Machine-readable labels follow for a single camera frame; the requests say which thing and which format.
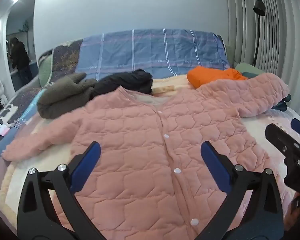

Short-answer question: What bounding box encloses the white cat figurine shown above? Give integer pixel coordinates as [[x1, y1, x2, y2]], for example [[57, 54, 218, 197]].
[[0, 79, 6, 105]]

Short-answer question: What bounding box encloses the peach printed blanket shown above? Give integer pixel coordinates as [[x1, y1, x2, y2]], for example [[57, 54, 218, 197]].
[[0, 74, 300, 240]]

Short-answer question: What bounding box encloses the black floor lamp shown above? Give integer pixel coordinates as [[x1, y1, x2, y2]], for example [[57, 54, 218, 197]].
[[252, 0, 266, 67]]

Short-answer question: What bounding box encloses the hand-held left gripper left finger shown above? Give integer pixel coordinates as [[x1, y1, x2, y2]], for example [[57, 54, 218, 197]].
[[17, 141, 108, 240]]

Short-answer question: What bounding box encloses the orange puffer jacket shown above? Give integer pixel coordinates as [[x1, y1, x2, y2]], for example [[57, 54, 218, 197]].
[[187, 66, 248, 89]]

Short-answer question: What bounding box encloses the dark patterned quilt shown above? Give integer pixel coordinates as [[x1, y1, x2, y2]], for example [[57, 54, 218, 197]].
[[39, 39, 84, 88]]

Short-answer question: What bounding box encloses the black puffer garment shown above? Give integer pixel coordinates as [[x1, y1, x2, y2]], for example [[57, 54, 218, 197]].
[[90, 69, 153, 99]]

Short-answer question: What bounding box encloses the cat print bed sheet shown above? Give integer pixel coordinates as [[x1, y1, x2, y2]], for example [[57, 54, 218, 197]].
[[0, 87, 44, 160]]

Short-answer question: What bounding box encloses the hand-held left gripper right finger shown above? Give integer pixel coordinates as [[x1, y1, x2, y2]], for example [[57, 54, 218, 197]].
[[194, 141, 284, 240]]

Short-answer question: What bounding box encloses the olive fleece garment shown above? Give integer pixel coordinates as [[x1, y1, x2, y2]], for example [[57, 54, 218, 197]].
[[37, 72, 98, 119]]

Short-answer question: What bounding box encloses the blue plaid quilt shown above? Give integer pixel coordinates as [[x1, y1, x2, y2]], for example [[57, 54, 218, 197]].
[[75, 29, 230, 82]]

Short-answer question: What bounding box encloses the pink quilted jacket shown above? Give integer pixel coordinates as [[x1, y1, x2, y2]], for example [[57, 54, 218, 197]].
[[1, 72, 290, 240]]

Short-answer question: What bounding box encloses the grey pleated curtain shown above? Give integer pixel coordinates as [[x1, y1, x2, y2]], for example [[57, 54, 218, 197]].
[[225, 0, 300, 120]]

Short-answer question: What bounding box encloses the green pillow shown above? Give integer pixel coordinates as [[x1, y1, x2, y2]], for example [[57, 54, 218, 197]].
[[234, 62, 265, 77]]

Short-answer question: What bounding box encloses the teal satin garment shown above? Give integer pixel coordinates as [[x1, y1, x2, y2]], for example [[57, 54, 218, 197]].
[[241, 72, 292, 112]]

